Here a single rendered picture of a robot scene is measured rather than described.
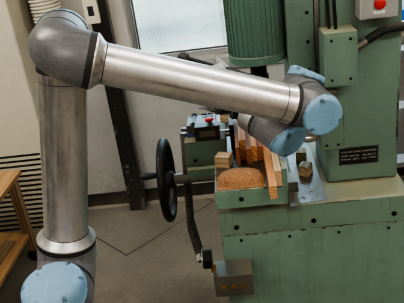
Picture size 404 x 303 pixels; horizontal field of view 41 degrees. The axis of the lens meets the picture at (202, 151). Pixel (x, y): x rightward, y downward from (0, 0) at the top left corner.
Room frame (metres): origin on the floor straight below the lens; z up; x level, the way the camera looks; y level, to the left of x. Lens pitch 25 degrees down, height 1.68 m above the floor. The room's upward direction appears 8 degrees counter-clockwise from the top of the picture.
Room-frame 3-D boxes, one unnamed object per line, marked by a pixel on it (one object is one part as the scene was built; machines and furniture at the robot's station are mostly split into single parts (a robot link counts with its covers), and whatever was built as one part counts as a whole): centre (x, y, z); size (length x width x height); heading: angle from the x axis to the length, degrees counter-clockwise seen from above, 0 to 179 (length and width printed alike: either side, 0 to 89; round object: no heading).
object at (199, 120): (1.66, -0.01, 0.99); 0.13 x 0.11 x 0.06; 175
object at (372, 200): (1.61, -0.33, 0.76); 0.57 x 0.45 x 0.09; 85
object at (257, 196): (1.66, -0.10, 0.87); 0.61 x 0.30 x 0.06; 175
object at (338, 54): (1.45, -0.41, 1.23); 0.09 x 0.08 x 0.15; 85
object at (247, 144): (1.62, -0.15, 0.93); 0.21 x 0.02 x 0.05; 175
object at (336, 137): (1.45, -0.38, 1.02); 0.09 x 0.07 x 0.12; 175
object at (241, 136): (1.62, -0.13, 0.94); 0.16 x 0.02 x 0.07; 175
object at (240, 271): (1.38, -0.04, 0.58); 0.12 x 0.08 x 0.08; 85
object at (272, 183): (1.55, -0.20, 0.92); 0.54 x 0.02 x 0.04; 175
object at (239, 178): (1.41, -0.10, 0.92); 0.14 x 0.09 x 0.04; 85
